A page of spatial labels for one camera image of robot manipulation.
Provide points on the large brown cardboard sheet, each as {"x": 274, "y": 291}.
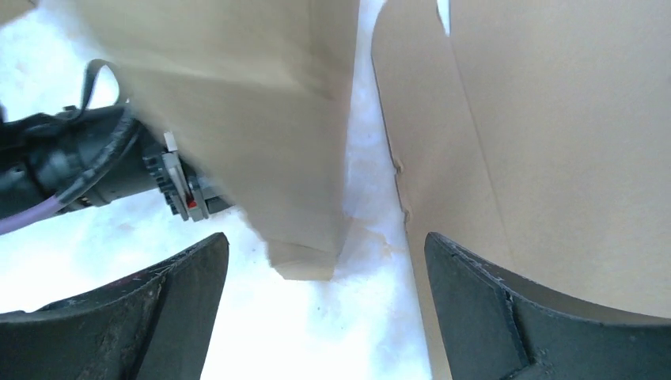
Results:
{"x": 535, "y": 134}

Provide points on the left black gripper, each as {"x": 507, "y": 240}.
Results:
{"x": 77, "y": 159}

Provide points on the brown cardboard box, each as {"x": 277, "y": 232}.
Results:
{"x": 257, "y": 95}

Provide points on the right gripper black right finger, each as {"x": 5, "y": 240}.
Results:
{"x": 496, "y": 324}

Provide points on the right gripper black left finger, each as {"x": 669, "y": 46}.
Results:
{"x": 155, "y": 323}

